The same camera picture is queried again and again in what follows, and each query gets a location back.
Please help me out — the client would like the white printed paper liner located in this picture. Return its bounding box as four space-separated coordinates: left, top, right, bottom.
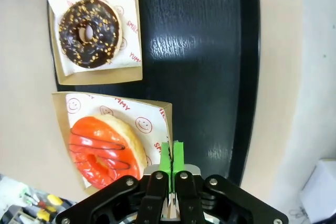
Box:
65 93 169 179
45 0 143 77

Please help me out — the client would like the chocolate nut donut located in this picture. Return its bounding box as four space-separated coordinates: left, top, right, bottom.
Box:
58 0 124 69

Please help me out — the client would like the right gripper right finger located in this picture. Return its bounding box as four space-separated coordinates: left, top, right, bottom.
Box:
171 141 289 224

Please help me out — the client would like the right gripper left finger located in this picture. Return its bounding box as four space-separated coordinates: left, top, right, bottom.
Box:
55 142 174 224

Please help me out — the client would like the kraft paper box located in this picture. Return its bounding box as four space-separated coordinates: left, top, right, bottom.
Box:
46 0 144 87
50 91 174 191

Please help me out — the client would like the large black tray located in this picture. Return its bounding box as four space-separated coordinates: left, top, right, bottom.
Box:
47 0 261 187

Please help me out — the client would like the white box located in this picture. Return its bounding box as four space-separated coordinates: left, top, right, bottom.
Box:
298 158 336 224

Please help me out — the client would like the yellow black connector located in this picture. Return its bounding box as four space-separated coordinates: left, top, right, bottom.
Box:
46 194 64 207
36 206 58 221

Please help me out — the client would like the red glazed donut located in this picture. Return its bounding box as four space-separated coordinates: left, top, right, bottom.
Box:
68 114 148 191

